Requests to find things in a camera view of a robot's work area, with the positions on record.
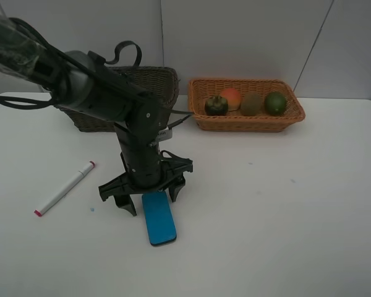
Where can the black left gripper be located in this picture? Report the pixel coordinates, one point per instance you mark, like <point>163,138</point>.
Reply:
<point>147,169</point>

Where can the blue whiteboard eraser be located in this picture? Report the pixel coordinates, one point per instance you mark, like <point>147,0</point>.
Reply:
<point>160,225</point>

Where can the white marker red caps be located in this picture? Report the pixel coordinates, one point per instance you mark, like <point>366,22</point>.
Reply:
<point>64,189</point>

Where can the dark purple mangosteen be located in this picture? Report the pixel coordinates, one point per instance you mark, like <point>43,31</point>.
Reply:
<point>216,106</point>

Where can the orange peach fruit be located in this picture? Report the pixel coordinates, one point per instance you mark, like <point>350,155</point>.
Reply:
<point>233,98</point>

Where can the brown kiwi fruit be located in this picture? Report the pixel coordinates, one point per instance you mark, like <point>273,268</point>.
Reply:
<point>251,104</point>

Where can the green avocado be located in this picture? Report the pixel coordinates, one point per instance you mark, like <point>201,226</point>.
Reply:
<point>275,104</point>

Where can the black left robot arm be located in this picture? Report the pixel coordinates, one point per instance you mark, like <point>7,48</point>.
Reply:
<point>85,83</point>

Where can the dark brown wicker basket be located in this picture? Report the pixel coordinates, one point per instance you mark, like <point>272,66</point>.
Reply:
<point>162,81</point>

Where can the orange wicker basket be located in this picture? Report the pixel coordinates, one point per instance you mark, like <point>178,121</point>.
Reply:
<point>199,90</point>

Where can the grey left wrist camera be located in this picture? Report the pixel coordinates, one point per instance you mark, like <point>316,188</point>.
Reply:
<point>167,132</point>

